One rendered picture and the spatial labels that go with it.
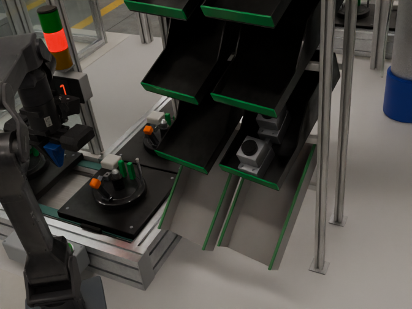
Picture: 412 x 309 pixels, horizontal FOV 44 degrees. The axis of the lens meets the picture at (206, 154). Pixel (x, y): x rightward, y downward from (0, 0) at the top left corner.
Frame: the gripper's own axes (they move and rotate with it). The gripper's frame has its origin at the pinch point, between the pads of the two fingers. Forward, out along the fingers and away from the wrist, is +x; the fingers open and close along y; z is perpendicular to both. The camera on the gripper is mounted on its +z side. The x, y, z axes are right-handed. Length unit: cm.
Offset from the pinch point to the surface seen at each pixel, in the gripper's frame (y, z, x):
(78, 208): 12.3, 11.2, 28.4
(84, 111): 23.2, 33.3, 14.1
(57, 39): 22.1, 30.1, -8.8
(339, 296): -54, 18, 39
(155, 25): 205, 332, 125
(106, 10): 283, 357, 125
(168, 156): -18.9, 11.6, 4.5
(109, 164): 13.8, 27.7, 26.6
